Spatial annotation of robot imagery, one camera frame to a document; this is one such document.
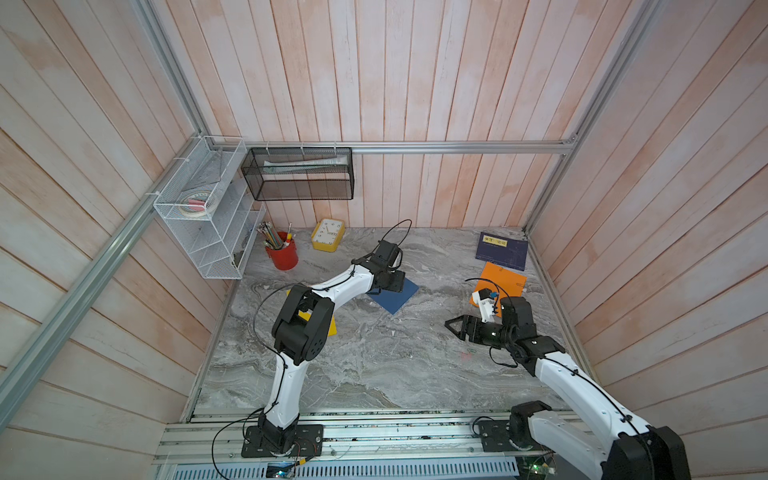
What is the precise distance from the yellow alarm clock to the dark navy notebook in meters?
0.56

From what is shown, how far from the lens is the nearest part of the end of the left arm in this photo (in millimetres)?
742

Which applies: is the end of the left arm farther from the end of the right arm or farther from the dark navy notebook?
the dark navy notebook

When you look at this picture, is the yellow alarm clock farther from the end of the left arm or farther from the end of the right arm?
the end of the right arm

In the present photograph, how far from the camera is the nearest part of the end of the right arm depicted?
603 millimetres

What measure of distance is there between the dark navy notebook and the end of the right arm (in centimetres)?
42

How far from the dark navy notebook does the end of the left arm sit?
16.3 inches

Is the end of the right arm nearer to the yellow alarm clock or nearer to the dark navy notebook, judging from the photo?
the dark navy notebook

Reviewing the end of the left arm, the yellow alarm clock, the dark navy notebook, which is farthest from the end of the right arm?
the yellow alarm clock

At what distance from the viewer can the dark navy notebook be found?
3.70 ft

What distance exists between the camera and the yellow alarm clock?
116cm
